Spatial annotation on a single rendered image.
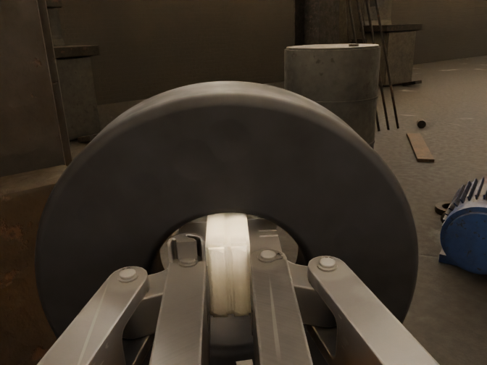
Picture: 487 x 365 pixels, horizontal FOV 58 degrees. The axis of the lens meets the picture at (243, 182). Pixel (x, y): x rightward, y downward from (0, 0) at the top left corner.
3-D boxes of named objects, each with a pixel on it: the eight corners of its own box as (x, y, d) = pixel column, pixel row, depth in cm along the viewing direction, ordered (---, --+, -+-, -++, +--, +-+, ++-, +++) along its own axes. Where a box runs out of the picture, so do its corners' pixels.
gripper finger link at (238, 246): (227, 245, 15) (250, 244, 15) (225, 170, 21) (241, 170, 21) (230, 318, 16) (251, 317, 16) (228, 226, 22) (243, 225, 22)
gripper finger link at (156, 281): (208, 336, 14) (112, 341, 14) (211, 252, 18) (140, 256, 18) (205, 297, 13) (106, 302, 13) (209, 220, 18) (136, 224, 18)
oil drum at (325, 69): (265, 179, 305) (263, 45, 275) (325, 162, 338) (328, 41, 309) (330, 204, 260) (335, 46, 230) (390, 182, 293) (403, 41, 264)
